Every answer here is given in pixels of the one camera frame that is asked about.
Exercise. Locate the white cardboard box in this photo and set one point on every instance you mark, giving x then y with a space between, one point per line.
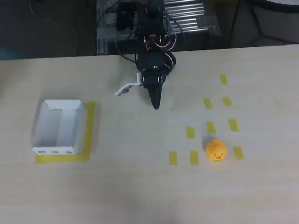
50 124

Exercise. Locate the orange toy chick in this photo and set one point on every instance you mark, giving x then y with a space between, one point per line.
216 150

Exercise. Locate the short yellow tape piece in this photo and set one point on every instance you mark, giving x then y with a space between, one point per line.
223 79
238 152
173 158
210 127
194 157
226 101
208 103
190 132
233 125

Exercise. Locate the black metal table stand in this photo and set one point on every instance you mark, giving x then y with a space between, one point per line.
260 34

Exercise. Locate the long yellow tape strip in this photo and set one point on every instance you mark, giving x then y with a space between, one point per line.
90 126
60 158

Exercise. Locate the aluminium profile frame rack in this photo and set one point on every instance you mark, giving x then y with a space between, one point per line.
189 14

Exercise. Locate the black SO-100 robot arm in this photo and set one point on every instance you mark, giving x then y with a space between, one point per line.
151 27

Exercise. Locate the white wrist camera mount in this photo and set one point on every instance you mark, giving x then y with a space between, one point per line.
123 89

